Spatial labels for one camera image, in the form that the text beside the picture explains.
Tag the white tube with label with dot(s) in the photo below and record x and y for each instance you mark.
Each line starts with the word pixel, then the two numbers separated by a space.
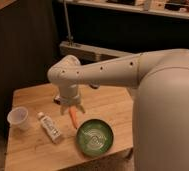
pixel 49 126

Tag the grey metal rail beam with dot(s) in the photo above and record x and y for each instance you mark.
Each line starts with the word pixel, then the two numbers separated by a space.
pixel 88 52

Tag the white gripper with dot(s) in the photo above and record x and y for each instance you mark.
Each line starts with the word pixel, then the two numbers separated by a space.
pixel 69 96

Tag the dark snack bar packet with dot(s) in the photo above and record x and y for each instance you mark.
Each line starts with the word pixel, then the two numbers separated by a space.
pixel 57 99

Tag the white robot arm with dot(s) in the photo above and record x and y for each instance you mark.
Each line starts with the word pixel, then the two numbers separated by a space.
pixel 160 79

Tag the orange carrot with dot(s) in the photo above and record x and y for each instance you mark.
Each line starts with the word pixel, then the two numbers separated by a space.
pixel 72 112

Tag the green ribbed bowl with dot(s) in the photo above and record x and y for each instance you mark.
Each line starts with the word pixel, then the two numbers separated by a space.
pixel 94 137

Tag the thin metal pole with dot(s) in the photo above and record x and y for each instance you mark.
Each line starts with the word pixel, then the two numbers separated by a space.
pixel 70 38

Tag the wooden table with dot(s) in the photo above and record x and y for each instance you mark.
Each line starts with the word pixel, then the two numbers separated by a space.
pixel 32 150

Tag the translucent ceramic cup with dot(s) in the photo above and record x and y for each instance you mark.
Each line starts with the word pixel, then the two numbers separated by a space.
pixel 19 118

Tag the cluttered background shelf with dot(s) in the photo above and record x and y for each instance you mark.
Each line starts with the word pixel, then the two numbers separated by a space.
pixel 165 8

